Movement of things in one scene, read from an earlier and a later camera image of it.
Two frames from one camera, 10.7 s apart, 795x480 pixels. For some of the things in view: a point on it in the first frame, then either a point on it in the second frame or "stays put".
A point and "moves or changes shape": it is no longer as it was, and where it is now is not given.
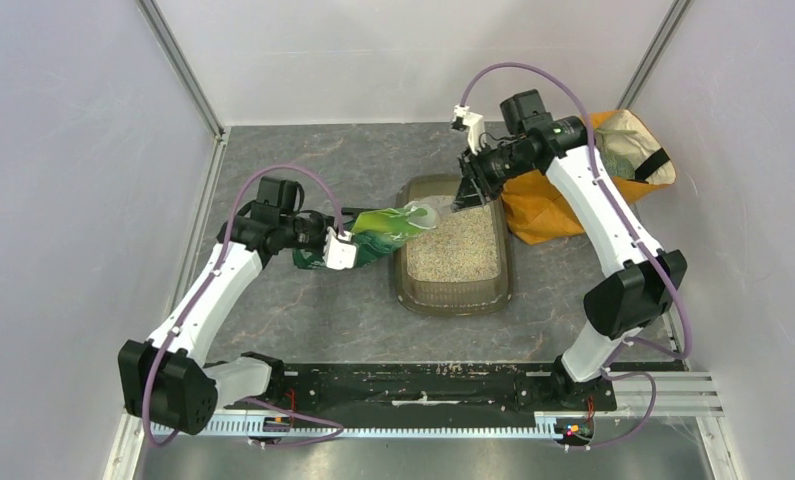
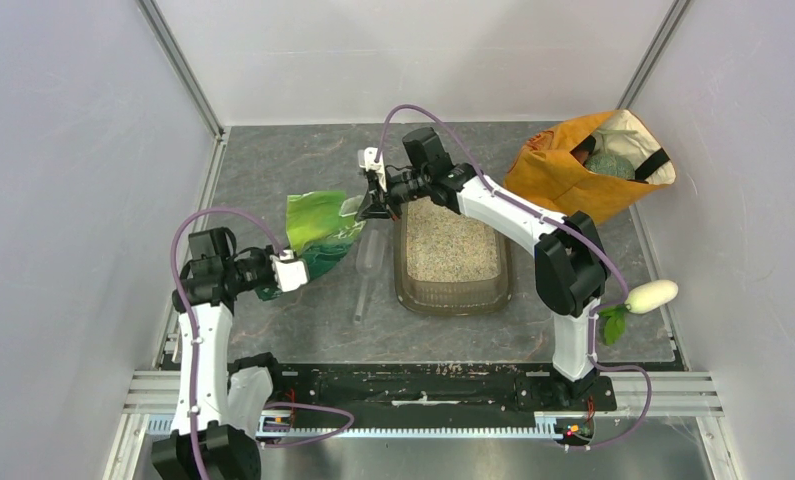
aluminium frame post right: (654, 53) stays put
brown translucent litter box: (460, 266) stays put
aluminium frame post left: (156, 22) stays put
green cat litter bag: (376, 233) moves or changes shape
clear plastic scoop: (437, 206) → (371, 254)
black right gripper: (476, 189) → (374, 205)
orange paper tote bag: (634, 161) stays put
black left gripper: (324, 222) → (265, 254)
